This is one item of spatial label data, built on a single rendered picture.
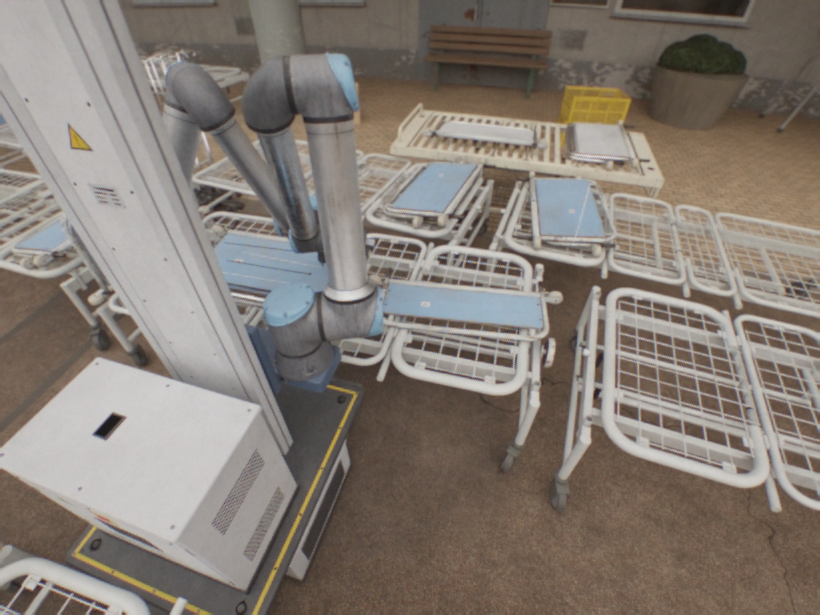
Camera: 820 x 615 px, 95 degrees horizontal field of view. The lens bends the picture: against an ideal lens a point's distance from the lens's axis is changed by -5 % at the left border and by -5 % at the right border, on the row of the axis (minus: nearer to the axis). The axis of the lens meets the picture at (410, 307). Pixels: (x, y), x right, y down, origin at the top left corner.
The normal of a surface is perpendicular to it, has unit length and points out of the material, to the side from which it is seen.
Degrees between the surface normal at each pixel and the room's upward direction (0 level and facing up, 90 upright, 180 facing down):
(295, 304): 5
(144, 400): 0
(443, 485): 0
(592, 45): 90
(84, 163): 90
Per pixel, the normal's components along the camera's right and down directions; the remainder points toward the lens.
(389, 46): -0.25, 0.67
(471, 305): 0.00, -0.71
